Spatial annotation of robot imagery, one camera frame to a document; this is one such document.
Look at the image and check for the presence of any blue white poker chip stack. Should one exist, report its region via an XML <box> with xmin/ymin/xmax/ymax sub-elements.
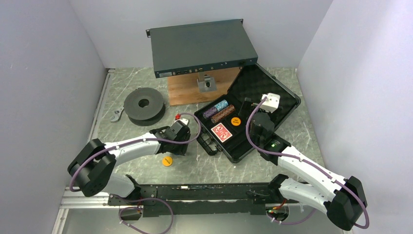
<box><xmin>214</xmin><ymin>99</ymin><xmax>228</xmax><ymax>112</ymax></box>

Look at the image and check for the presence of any red handled adjustable wrench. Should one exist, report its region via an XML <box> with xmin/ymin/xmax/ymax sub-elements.
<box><xmin>110</xmin><ymin>106</ymin><xmax>124</xmax><ymax>122</ymax></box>

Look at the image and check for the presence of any black perforated filament spool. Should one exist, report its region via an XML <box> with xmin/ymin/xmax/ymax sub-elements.
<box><xmin>124</xmin><ymin>87</ymin><xmax>166</xmax><ymax>126</ymax></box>

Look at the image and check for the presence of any red black chip stack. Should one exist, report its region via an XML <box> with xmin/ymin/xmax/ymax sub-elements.
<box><xmin>211</xmin><ymin>113</ymin><xmax>226</xmax><ymax>123</ymax></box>
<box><xmin>222</xmin><ymin>105</ymin><xmax>235</xmax><ymax>118</ymax></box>

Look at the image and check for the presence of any orange dealer button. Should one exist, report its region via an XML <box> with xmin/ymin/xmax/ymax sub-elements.
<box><xmin>162</xmin><ymin>156</ymin><xmax>173</xmax><ymax>167</ymax></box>

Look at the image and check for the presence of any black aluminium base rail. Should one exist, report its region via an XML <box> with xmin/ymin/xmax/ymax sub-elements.
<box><xmin>108</xmin><ymin>182</ymin><xmax>284</xmax><ymax>217</ymax></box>

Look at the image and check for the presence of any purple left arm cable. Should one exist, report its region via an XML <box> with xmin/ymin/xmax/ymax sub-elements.
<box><xmin>69</xmin><ymin>112</ymin><xmax>202</xmax><ymax>234</ymax></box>

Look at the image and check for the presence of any dark teal network switch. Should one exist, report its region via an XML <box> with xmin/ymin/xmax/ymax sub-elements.
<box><xmin>146</xmin><ymin>19</ymin><xmax>258</xmax><ymax>78</ymax></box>

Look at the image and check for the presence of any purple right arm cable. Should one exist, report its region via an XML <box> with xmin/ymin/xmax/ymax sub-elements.
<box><xmin>245</xmin><ymin>97</ymin><xmax>371</xmax><ymax>231</ymax></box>

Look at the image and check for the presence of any black poker set case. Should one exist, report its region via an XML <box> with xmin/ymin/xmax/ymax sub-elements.
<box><xmin>195</xmin><ymin>64</ymin><xmax>301</xmax><ymax>163</ymax></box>

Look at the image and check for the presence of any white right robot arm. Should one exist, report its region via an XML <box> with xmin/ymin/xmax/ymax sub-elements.
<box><xmin>245</xmin><ymin>94</ymin><xmax>370</xmax><ymax>231</ymax></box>

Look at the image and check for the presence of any orange big blind button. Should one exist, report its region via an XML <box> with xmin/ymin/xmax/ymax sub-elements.
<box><xmin>230</xmin><ymin>117</ymin><xmax>242</xmax><ymax>126</ymax></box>

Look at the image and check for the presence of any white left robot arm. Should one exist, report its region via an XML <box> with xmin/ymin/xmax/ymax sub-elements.
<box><xmin>67</xmin><ymin>118</ymin><xmax>190</xmax><ymax>205</ymax></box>

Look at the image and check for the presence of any grey metal stand bracket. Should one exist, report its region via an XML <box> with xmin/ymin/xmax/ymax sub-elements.
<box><xmin>197</xmin><ymin>72</ymin><xmax>217</xmax><ymax>93</ymax></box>

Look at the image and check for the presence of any wooden base board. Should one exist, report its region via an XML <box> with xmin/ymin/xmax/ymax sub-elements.
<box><xmin>168</xmin><ymin>67</ymin><xmax>241</xmax><ymax>106</ymax></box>

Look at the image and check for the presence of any purple poker chip stack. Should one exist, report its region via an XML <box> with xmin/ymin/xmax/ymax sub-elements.
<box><xmin>203</xmin><ymin>107</ymin><xmax>218</xmax><ymax>119</ymax></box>

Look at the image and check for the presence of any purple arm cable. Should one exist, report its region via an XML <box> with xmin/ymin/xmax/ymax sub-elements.
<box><xmin>245</xmin><ymin>97</ymin><xmax>371</xmax><ymax>231</ymax></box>
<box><xmin>69</xmin><ymin>112</ymin><xmax>202</xmax><ymax>234</ymax></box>

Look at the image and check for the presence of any red playing card deck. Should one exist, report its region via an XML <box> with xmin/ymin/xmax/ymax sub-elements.
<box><xmin>211</xmin><ymin>123</ymin><xmax>233</xmax><ymax>142</ymax></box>

